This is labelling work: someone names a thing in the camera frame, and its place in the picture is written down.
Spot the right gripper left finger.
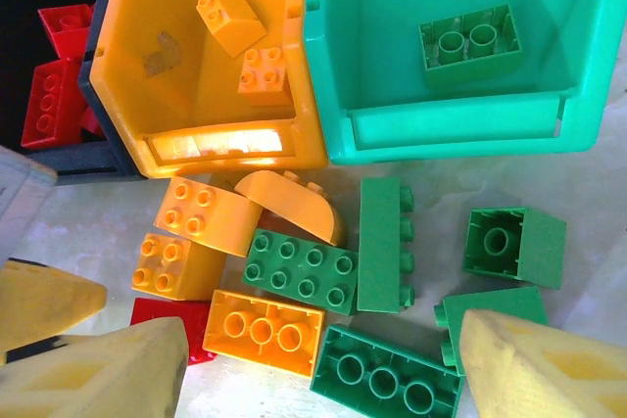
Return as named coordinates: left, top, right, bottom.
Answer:
left=0, top=317, right=190, bottom=418

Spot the yellow curved lego brick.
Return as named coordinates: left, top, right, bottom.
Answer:
left=153, top=175, right=265, bottom=258

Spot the green plastic bin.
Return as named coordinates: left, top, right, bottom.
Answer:
left=302, top=0, right=627, bottom=167

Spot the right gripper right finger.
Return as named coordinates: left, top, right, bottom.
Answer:
left=462, top=312, right=627, bottom=418

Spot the green long lego brick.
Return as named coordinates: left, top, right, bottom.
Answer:
left=241, top=227, right=359, bottom=316
left=309, top=323, right=464, bottom=418
left=356, top=176, right=417, bottom=314

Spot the yellow plastic bin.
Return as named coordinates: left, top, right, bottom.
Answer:
left=89, top=0, right=329, bottom=179

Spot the green sloped lego brick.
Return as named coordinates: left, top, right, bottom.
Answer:
left=433, top=285, right=550, bottom=378

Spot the yellow arch lego brick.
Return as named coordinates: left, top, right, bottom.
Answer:
left=233, top=169, right=344, bottom=247

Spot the yellow sloped lego brick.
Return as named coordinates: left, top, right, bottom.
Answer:
left=195, top=0, right=268, bottom=58

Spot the red long lego brick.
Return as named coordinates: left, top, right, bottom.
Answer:
left=20, top=58, right=92, bottom=150

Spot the yellow long lego brick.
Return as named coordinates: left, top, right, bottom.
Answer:
left=202, top=289, right=325, bottom=379

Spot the yellow square lego brick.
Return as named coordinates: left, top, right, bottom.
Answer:
left=238, top=46, right=293, bottom=107
left=130, top=232, right=227, bottom=302

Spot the green square lego brick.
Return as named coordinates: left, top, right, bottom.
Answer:
left=462, top=206, right=568, bottom=291

